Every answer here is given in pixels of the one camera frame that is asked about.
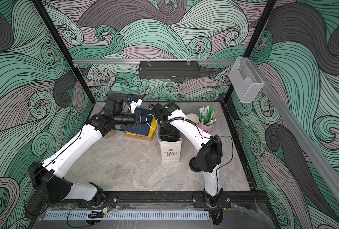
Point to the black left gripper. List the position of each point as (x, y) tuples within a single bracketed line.
[(137, 118)]

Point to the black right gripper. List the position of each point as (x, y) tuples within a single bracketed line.
[(175, 135)]

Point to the white paper takeout bag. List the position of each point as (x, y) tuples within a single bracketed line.
[(170, 150)]

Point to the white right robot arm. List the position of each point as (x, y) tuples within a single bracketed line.
[(210, 152)]

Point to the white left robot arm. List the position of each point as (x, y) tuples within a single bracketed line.
[(48, 177)]

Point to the navy blue napkin stack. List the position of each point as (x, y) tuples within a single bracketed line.
[(145, 114)]

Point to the stack of paper cups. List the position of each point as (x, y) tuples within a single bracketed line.
[(193, 117)]

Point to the brown pulp cup carrier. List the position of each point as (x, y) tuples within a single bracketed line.
[(109, 134)]

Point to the white wrapped straw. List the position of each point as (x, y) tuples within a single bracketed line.
[(202, 115)]

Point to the pink straw holder cup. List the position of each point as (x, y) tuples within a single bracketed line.
[(206, 128)]

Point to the green wrapped straw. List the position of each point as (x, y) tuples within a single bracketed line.
[(210, 114)]

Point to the stack of black lids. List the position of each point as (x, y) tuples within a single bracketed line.
[(193, 166)]

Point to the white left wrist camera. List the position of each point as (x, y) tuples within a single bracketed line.
[(134, 105)]

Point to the black wall shelf tray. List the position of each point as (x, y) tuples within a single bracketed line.
[(169, 70)]

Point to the clear acrylic wall holder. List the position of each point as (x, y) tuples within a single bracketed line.
[(246, 79)]

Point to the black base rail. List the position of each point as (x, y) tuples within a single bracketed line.
[(196, 199)]

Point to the white slotted cable duct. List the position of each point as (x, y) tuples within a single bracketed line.
[(131, 215)]

